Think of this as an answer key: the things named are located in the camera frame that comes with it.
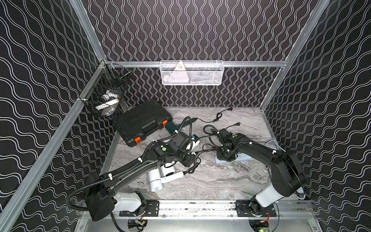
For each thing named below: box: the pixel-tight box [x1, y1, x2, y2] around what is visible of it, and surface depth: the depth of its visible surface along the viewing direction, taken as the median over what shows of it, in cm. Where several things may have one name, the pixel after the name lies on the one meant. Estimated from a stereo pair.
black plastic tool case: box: [112, 100, 173, 148], surface depth 105 cm
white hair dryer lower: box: [147, 168, 185, 192], surface depth 83 cm
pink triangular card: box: [170, 60, 189, 83], surface depth 92 cm
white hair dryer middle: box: [160, 160, 176, 177], surface depth 84 cm
